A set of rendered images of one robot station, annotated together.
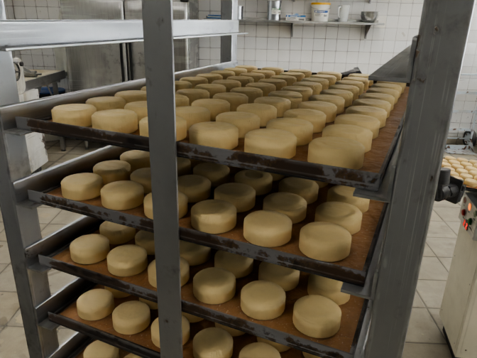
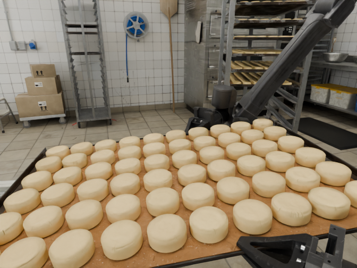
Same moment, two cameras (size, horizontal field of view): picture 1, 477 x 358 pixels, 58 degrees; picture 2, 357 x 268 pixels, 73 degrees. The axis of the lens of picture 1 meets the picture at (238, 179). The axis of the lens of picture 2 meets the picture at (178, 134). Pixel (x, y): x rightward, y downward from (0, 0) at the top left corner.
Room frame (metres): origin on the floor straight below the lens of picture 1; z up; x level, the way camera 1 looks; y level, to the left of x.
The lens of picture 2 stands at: (2.19, -1.14, 1.21)
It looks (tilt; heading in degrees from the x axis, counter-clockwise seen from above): 21 degrees down; 162
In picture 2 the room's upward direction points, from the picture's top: straight up
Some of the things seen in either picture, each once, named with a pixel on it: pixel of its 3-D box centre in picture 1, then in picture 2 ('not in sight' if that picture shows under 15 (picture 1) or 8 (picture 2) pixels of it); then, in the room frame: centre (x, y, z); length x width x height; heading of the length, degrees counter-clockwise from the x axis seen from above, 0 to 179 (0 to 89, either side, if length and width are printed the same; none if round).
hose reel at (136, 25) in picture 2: not in sight; (137, 48); (-2.08, -0.45, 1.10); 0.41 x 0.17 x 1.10; 89
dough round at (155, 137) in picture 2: not in sight; (153, 140); (1.65, -1.02, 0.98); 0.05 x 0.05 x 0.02
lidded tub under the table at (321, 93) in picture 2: not in sight; (327, 92); (-1.00, 2.70, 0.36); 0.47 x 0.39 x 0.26; 87
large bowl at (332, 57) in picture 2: not in sight; (334, 57); (-1.00, 2.68, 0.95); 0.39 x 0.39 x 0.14
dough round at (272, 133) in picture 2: not in sight; (274, 133); (1.76, -0.75, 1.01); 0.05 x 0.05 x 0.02
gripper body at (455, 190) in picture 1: (448, 190); (207, 122); (1.57, -0.84, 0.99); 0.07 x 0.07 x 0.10; 35
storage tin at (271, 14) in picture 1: (274, 10); not in sight; (5.68, -0.39, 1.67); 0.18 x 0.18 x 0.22
